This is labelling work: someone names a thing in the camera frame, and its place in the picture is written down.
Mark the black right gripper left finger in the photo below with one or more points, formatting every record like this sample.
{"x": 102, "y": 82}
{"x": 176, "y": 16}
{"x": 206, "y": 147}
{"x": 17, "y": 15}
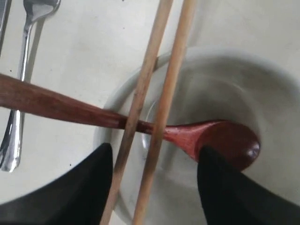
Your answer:
{"x": 76, "y": 198}

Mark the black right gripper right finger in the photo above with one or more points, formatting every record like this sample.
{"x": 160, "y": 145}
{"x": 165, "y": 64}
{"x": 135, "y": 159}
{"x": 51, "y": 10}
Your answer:
{"x": 228, "y": 197}

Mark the brown wooden spoon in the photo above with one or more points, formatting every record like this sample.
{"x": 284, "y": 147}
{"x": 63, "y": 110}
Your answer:
{"x": 236, "y": 142}

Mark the silver fork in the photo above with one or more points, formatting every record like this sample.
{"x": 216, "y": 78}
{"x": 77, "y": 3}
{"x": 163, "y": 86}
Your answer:
{"x": 11, "y": 146}

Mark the speckled grey ceramic bowl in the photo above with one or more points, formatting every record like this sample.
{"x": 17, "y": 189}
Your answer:
{"x": 230, "y": 85}

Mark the brown wooden chopsticks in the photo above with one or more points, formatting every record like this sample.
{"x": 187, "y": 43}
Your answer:
{"x": 149, "y": 62}

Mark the silver table knife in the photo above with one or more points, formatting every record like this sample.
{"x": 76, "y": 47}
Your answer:
{"x": 4, "y": 14}

